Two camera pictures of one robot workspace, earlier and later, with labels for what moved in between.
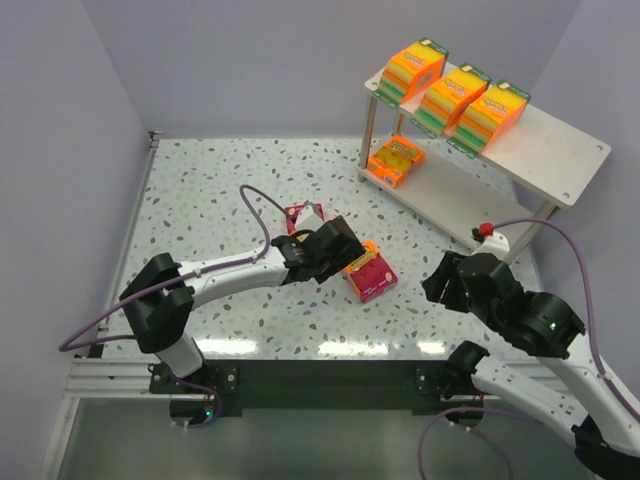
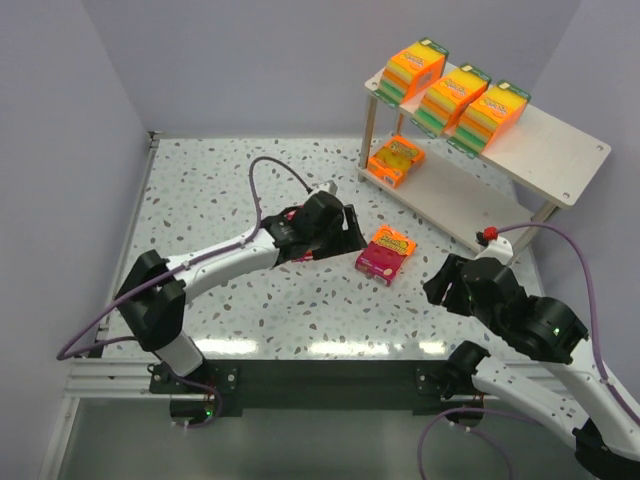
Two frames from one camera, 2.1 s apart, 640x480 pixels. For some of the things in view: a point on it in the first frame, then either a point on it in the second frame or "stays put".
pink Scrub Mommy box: [371, 273] → [384, 256]
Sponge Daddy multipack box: [448, 96] stays put
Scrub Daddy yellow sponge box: [391, 160] stays put
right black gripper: [451, 282] stays put
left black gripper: [338, 244] → [342, 232]
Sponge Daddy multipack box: [411, 72] stays put
